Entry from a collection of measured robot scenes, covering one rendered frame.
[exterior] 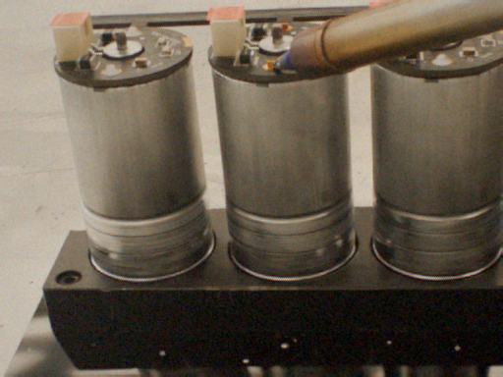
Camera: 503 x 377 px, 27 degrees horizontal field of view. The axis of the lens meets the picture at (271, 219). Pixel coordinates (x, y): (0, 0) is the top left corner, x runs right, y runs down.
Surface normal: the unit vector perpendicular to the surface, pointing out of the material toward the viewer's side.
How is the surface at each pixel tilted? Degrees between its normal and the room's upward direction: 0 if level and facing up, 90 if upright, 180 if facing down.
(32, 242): 0
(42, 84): 0
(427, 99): 90
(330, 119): 90
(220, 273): 0
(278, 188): 90
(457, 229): 90
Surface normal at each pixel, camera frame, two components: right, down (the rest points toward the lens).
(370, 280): -0.07, -0.86
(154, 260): 0.21, 0.49
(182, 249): 0.60, 0.37
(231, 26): -0.10, 0.51
